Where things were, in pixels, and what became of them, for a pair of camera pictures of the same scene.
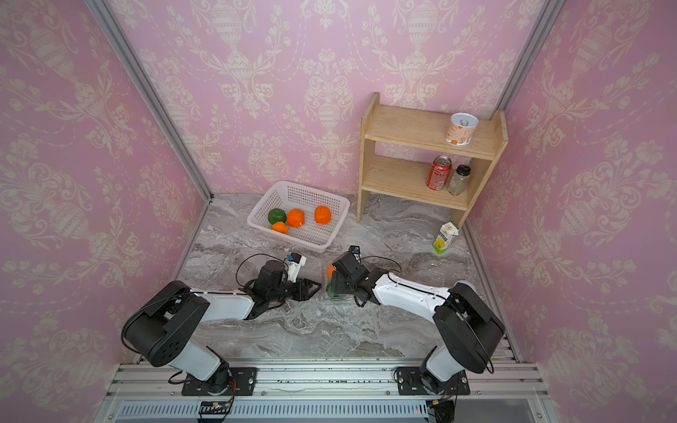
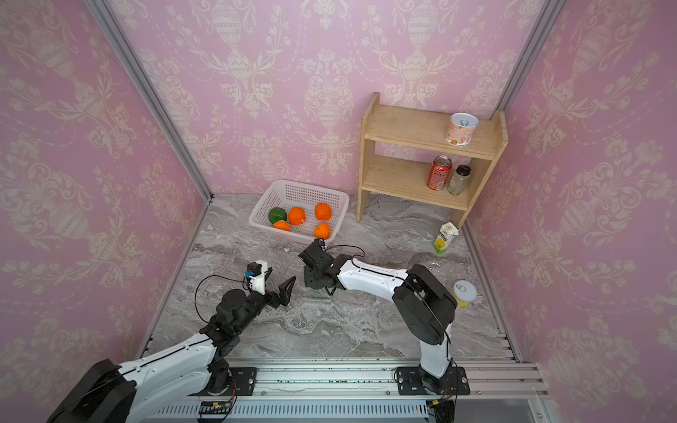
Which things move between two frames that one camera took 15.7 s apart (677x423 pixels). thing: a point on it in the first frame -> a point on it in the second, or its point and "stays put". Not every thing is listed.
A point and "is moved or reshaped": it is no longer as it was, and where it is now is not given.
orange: (295, 218) stays put
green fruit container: (277, 215) stays put
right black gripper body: (343, 286) -> (308, 272)
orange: (330, 270) is moved or reshaped
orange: (280, 226) stays put
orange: (323, 215) stays put
